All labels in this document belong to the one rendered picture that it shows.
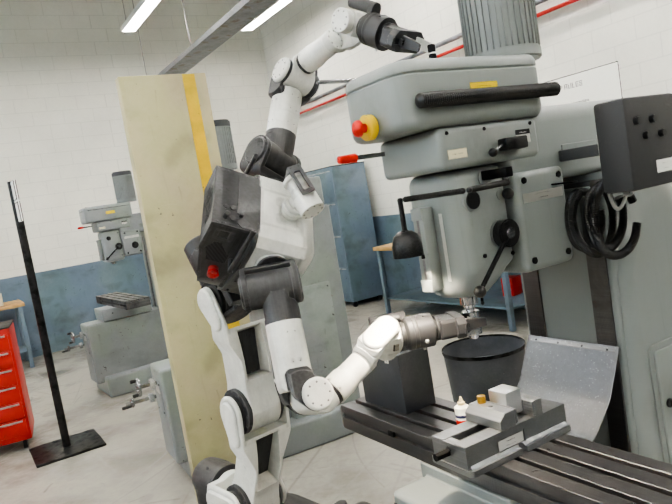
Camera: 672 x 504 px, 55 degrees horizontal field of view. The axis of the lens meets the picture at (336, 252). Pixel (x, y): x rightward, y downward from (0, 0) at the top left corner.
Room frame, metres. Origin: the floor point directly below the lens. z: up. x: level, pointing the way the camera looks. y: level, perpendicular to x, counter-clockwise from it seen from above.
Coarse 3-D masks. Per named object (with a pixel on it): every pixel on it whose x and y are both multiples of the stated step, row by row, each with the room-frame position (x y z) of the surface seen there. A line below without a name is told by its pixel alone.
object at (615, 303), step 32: (640, 192) 1.76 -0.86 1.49; (608, 224) 1.70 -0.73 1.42; (576, 256) 1.79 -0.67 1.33; (640, 256) 1.72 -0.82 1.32; (544, 288) 1.90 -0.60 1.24; (576, 288) 1.80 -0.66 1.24; (608, 288) 1.71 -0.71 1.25; (640, 288) 1.71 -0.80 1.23; (544, 320) 1.91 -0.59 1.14; (576, 320) 1.81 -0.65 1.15; (608, 320) 1.72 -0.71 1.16; (640, 320) 1.70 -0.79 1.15; (640, 352) 1.69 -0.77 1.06; (640, 384) 1.69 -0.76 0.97; (608, 416) 1.75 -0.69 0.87; (640, 416) 1.69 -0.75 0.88; (640, 448) 1.69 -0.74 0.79
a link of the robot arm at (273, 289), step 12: (252, 276) 1.55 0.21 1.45; (264, 276) 1.54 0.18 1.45; (276, 276) 1.54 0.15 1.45; (288, 276) 1.54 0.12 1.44; (252, 288) 1.52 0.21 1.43; (264, 288) 1.53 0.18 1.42; (276, 288) 1.53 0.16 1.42; (288, 288) 1.53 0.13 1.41; (252, 300) 1.52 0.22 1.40; (264, 300) 1.53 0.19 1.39; (276, 300) 1.52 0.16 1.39; (288, 300) 1.52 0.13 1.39; (264, 312) 1.53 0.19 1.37; (276, 312) 1.51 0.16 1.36; (288, 312) 1.51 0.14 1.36
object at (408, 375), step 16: (400, 352) 1.91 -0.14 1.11; (416, 352) 1.92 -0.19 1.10; (384, 368) 1.95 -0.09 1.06; (400, 368) 1.88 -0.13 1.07; (416, 368) 1.92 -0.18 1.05; (368, 384) 2.04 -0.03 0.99; (384, 384) 1.96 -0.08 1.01; (400, 384) 1.89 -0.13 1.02; (416, 384) 1.91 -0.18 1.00; (432, 384) 1.94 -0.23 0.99; (368, 400) 2.05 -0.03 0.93; (384, 400) 1.97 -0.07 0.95; (400, 400) 1.90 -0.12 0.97; (416, 400) 1.91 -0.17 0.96; (432, 400) 1.94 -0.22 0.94
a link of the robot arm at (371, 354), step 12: (372, 324) 1.59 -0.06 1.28; (384, 324) 1.58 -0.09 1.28; (396, 324) 1.58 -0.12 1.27; (360, 336) 1.57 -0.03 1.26; (372, 336) 1.56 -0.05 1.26; (384, 336) 1.56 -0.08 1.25; (396, 336) 1.58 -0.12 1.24; (360, 348) 1.55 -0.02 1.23; (372, 348) 1.54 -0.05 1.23; (384, 348) 1.55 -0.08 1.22; (372, 360) 1.54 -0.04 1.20
